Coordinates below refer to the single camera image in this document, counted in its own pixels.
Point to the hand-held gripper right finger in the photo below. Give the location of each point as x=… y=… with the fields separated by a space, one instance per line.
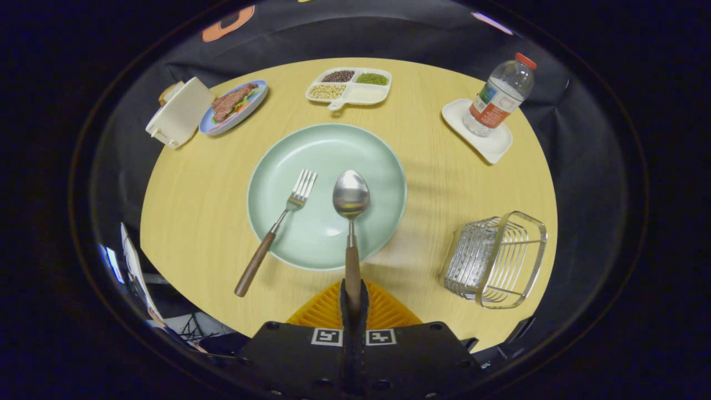
x=416 y=361

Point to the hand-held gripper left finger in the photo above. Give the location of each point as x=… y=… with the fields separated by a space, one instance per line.
x=294 y=361

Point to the white paper sheets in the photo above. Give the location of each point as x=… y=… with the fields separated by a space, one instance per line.
x=136 y=272

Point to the blue object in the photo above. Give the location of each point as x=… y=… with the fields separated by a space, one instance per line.
x=111 y=264

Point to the pale green plate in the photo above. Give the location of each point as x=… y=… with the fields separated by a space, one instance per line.
x=328 y=150

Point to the white square coaster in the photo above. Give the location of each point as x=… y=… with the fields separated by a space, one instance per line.
x=494 y=145

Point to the blue plate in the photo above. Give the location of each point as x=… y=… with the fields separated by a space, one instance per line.
x=244 y=114

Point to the cooked steak piece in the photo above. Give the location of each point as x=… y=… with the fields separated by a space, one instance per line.
x=230 y=101

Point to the white divided bean tray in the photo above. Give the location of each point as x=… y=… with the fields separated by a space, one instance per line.
x=361 y=94

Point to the white toaster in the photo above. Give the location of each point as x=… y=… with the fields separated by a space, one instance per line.
x=179 y=114

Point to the clear water bottle red cap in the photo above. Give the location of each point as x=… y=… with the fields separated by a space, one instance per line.
x=497 y=97

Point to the toasted bread slice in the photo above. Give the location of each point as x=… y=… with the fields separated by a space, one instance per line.
x=168 y=93

